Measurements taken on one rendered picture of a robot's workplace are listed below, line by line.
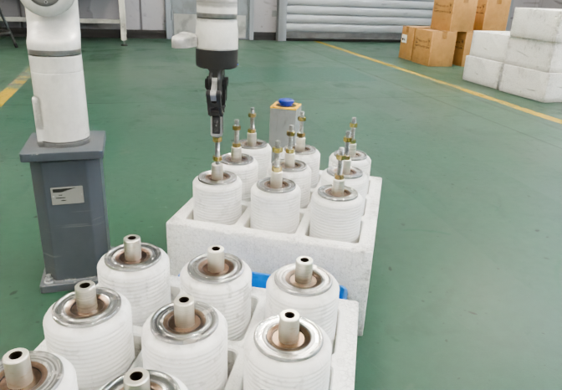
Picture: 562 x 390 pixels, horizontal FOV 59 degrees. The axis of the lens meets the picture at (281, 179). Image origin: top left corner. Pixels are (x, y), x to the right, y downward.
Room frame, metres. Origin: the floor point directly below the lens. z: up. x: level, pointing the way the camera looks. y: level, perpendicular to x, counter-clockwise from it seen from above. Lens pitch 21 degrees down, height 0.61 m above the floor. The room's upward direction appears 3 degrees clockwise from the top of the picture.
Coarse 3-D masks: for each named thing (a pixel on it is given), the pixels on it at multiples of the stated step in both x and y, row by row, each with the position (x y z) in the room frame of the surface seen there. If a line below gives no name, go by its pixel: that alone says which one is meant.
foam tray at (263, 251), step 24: (312, 192) 1.04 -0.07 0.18; (192, 216) 0.91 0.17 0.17; (168, 240) 0.85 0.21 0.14; (192, 240) 0.84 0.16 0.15; (216, 240) 0.83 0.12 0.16; (240, 240) 0.82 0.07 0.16; (264, 240) 0.81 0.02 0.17; (288, 240) 0.80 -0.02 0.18; (312, 240) 0.80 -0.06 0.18; (360, 240) 0.81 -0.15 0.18; (264, 264) 0.81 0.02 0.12; (336, 264) 0.78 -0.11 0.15; (360, 264) 0.77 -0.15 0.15; (360, 288) 0.77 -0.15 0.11; (360, 312) 0.77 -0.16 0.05
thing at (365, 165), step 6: (330, 156) 1.09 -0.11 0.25; (330, 162) 1.08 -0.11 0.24; (336, 162) 1.06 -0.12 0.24; (354, 162) 1.05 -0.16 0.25; (360, 162) 1.05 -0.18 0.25; (366, 162) 1.06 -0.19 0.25; (360, 168) 1.05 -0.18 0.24; (366, 168) 1.06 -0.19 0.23; (366, 174) 1.06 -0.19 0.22; (366, 186) 1.07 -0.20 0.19; (366, 192) 1.07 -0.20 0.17
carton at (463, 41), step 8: (464, 32) 4.59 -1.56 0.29; (472, 32) 4.58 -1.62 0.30; (456, 40) 4.69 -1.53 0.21; (464, 40) 4.58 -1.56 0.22; (456, 48) 4.67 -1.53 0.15; (464, 48) 4.56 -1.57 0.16; (456, 56) 4.65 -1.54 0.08; (464, 56) 4.57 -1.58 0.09; (456, 64) 4.63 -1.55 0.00; (464, 64) 4.57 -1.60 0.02
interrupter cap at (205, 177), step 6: (204, 174) 0.92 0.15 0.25; (210, 174) 0.92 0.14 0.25; (228, 174) 0.93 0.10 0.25; (234, 174) 0.92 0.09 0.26; (198, 180) 0.90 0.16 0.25; (204, 180) 0.89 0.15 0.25; (210, 180) 0.89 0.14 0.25; (216, 180) 0.90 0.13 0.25; (222, 180) 0.90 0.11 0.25; (228, 180) 0.90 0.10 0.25; (234, 180) 0.90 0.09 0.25
